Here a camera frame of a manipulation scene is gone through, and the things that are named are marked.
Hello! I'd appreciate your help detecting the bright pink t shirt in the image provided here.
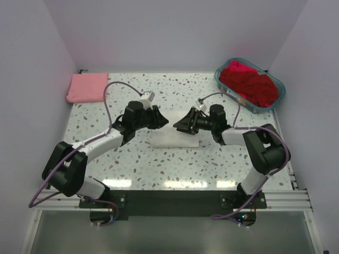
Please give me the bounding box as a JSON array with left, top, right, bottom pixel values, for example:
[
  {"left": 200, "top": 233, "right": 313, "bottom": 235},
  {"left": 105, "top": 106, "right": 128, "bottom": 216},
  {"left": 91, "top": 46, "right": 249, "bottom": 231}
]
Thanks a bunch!
[{"left": 226, "top": 60, "right": 258, "bottom": 74}]

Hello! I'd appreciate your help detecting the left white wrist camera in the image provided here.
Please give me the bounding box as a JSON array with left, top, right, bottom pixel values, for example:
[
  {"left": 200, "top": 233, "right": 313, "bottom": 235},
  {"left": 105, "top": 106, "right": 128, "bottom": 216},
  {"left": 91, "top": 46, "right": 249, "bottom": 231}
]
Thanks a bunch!
[{"left": 139, "top": 91, "right": 155, "bottom": 108}]

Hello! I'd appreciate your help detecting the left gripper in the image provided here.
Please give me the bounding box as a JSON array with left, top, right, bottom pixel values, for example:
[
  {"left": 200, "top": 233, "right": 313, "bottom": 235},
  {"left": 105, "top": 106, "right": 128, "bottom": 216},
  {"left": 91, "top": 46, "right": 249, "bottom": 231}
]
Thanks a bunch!
[{"left": 133, "top": 105, "right": 168, "bottom": 131}]

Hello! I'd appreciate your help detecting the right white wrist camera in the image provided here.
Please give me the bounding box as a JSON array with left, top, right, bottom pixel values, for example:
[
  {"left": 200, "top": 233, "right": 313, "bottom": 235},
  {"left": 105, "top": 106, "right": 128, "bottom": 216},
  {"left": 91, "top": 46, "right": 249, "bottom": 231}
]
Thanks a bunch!
[{"left": 196, "top": 98, "right": 207, "bottom": 113}]

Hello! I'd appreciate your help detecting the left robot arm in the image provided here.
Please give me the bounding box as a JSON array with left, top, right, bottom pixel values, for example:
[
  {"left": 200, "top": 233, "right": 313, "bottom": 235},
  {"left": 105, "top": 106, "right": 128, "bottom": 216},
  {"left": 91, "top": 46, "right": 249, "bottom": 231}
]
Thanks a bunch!
[{"left": 42, "top": 101, "right": 169, "bottom": 207}]

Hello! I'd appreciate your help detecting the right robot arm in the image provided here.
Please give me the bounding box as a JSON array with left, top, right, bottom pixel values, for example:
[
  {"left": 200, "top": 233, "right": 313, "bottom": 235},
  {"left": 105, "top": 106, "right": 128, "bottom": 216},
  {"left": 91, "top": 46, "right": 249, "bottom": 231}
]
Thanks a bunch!
[{"left": 173, "top": 104, "right": 291, "bottom": 208}]

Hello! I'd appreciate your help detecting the aluminium frame rail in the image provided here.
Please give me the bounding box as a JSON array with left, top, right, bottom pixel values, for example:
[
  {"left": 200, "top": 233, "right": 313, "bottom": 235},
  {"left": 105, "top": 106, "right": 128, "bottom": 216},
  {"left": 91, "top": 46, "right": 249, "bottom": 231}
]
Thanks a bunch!
[{"left": 22, "top": 166, "right": 326, "bottom": 253}]

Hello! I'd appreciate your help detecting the folded pink t shirt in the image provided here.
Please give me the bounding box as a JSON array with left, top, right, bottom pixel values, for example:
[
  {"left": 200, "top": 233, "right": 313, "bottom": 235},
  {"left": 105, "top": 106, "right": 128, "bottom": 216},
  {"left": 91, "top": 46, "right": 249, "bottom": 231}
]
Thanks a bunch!
[{"left": 66, "top": 72, "right": 109, "bottom": 103}]

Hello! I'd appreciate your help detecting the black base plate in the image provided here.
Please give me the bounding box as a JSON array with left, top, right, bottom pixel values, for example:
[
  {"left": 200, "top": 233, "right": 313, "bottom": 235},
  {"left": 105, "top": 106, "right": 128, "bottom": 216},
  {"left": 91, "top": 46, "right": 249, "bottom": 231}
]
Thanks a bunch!
[{"left": 79, "top": 189, "right": 266, "bottom": 227}]

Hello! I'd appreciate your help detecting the teal plastic basket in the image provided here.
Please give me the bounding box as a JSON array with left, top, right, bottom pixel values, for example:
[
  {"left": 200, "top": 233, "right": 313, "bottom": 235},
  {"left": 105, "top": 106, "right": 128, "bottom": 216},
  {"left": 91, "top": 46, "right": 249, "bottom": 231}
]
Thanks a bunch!
[{"left": 215, "top": 58, "right": 286, "bottom": 114}]

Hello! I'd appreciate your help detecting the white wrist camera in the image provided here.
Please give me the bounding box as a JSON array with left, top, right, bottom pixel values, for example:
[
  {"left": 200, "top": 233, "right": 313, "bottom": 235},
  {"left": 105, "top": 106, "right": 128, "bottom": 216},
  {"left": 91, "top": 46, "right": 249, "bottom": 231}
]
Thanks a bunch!
[
  {"left": 196, "top": 98, "right": 207, "bottom": 113},
  {"left": 139, "top": 91, "right": 155, "bottom": 108}
]

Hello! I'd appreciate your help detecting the dark red t shirt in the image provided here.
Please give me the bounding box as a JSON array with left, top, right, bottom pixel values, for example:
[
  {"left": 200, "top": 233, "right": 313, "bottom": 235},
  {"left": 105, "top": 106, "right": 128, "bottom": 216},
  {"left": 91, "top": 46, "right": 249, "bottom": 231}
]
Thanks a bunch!
[{"left": 219, "top": 69, "right": 279, "bottom": 107}]

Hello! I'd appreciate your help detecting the white t shirt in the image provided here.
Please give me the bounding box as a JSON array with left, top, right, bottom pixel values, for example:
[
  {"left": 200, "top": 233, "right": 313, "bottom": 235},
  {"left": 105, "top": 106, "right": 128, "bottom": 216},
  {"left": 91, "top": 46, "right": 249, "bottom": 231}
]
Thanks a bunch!
[{"left": 150, "top": 110, "right": 199, "bottom": 148}]

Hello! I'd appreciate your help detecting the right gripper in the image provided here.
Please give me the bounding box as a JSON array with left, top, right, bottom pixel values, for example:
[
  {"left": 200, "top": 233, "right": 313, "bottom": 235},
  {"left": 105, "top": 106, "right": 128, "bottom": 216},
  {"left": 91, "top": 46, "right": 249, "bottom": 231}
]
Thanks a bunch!
[{"left": 173, "top": 107, "right": 216, "bottom": 135}]

